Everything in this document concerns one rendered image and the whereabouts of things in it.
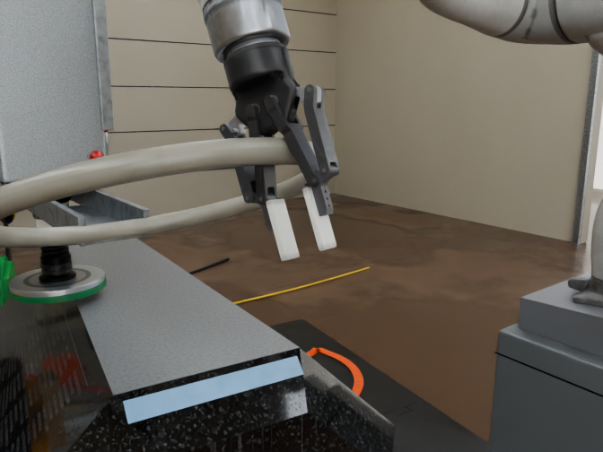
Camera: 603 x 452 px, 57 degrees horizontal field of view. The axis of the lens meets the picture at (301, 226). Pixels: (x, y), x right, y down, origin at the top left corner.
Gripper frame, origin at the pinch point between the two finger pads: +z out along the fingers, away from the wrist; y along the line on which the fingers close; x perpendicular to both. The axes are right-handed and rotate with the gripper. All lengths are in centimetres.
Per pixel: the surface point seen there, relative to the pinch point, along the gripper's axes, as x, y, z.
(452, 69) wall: -586, 107, -157
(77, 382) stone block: -12, 63, 15
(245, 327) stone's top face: -40, 44, 15
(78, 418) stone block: -5, 56, 20
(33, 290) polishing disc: -22, 86, -5
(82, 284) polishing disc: -30, 80, -4
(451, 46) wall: -585, 101, -181
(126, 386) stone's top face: -10, 48, 17
